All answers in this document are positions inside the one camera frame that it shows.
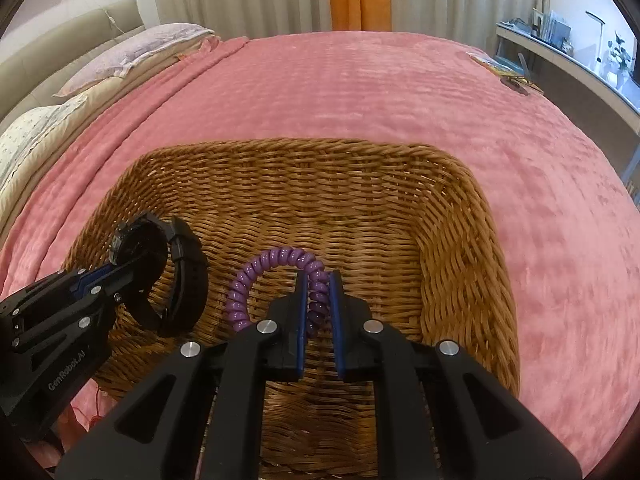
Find purple pillow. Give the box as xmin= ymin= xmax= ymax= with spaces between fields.
xmin=54 ymin=23 xmax=216 ymax=99

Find items on bed corner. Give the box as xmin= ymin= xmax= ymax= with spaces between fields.
xmin=466 ymin=52 xmax=544 ymax=96

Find beige headboard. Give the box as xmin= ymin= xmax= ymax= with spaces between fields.
xmin=1 ymin=0 xmax=145 ymax=129

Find purple spiral hair tie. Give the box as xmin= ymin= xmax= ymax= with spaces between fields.
xmin=224 ymin=246 xmax=331 ymax=337

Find black bracelet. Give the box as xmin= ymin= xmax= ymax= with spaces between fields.
xmin=106 ymin=212 xmax=211 ymax=339

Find grey wall desk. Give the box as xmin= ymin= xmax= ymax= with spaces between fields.
xmin=496 ymin=23 xmax=639 ymax=186

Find pink bed blanket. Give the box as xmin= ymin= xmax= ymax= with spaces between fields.
xmin=1 ymin=32 xmax=639 ymax=471

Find white desk lamp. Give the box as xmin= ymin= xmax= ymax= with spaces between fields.
xmin=585 ymin=10 xmax=605 ymax=75

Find cream dotted pillow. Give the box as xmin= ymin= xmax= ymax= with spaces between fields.
xmin=1 ymin=94 xmax=88 ymax=191

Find brown wicker basket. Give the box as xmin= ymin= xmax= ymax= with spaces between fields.
xmin=65 ymin=139 xmax=520 ymax=479

